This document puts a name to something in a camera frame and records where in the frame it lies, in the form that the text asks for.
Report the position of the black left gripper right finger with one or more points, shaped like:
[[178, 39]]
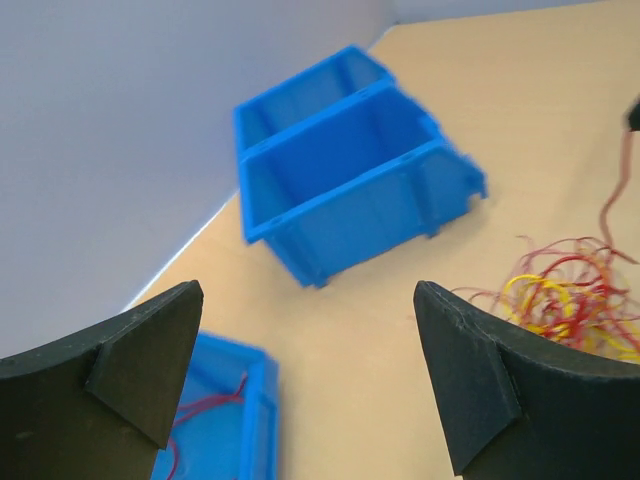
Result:
[[514, 405]]

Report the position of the small blue plastic bin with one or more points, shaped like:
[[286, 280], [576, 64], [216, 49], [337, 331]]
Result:
[[227, 422]]

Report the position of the large blue divided bin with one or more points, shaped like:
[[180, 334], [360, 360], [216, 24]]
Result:
[[337, 165]]

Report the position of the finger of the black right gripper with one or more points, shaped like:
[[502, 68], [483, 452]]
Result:
[[631, 119]]

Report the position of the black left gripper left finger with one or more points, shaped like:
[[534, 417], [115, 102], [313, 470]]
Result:
[[100, 403]]

